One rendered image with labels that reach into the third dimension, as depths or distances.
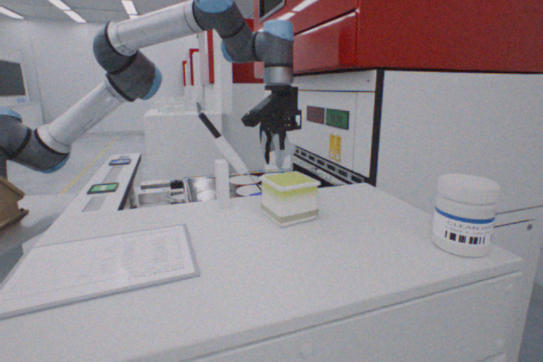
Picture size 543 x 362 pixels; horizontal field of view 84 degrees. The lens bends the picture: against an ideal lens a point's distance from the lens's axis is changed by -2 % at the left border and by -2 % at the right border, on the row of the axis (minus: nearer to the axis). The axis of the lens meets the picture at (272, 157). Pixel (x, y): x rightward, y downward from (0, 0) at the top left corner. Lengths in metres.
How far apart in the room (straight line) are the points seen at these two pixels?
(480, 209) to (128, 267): 0.44
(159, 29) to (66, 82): 8.18
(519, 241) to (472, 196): 0.81
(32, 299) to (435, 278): 0.44
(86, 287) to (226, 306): 0.16
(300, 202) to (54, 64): 8.73
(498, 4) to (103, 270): 0.97
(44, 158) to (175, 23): 0.63
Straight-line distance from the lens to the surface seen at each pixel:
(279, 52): 0.77
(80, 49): 8.95
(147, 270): 0.41
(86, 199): 0.73
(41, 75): 9.14
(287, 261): 0.41
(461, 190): 0.45
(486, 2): 0.95
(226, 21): 0.77
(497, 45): 0.98
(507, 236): 1.20
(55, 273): 0.46
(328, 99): 0.88
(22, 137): 1.18
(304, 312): 0.34
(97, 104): 1.10
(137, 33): 0.90
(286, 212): 0.48
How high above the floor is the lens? 1.18
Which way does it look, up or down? 13 degrees down
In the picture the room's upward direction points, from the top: straight up
